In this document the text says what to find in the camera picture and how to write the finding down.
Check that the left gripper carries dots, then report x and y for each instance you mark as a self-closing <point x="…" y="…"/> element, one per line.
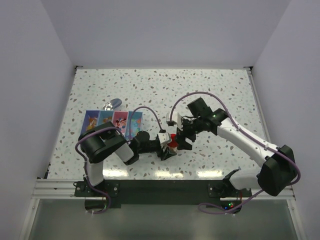
<point x="167" y="153"/>

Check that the red jar lid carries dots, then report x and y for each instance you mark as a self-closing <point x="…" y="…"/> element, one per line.
<point x="173" y="143"/>

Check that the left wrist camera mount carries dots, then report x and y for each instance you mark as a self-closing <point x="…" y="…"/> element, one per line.
<point x="164" y="138"/>

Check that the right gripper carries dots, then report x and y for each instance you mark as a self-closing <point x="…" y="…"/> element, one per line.
<point x="181" y="138"/>

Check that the clear plastic jar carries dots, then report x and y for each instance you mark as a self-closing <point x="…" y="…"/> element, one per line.
<point x="174" y="149"/>

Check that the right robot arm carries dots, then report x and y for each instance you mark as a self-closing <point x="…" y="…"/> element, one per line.
<point x="277" y="164"/>

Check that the aluminium frame rail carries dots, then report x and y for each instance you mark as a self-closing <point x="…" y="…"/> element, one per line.
<point x="188" y="178"/>

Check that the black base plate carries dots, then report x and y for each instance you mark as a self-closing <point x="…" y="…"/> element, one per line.
<point x="115" y="193"/>

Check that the four-compartment candy tray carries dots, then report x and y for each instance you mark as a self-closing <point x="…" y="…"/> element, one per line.
<point x="115" y="115"/>

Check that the star candies pile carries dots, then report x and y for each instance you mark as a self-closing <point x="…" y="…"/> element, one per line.
<point x="135" y="126"/>

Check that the metal candy scoop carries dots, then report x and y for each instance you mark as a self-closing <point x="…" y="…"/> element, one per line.
<point x="112" y="104"/>

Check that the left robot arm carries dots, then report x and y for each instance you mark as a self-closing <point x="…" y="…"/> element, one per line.
<point x="98" y="143"/>

